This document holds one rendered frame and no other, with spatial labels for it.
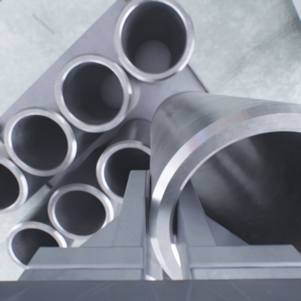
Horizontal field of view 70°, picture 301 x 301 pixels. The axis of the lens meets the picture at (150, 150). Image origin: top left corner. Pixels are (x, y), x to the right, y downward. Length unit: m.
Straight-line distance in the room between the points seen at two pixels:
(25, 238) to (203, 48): 0.83
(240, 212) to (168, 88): 0.47
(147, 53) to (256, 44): 0.49
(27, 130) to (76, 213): 0.20
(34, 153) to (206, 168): 0.33
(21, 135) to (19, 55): 0.60
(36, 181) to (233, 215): 0.38
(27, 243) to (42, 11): 0.78
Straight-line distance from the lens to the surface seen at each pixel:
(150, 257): 0.57
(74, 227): 0.50
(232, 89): 0.95
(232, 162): 0.30
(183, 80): 0.64
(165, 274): 0.70
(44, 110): 0.40
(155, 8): 0.41
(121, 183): 0.46
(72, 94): 0.43
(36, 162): 0.46
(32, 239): 0.61
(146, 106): 0.64
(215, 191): 0.27
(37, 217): 0.51
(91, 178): 0.44
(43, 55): 0.99
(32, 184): 0.48
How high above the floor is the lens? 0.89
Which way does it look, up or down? 74 degrees down
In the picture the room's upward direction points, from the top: 179 degrees counter-clockwise
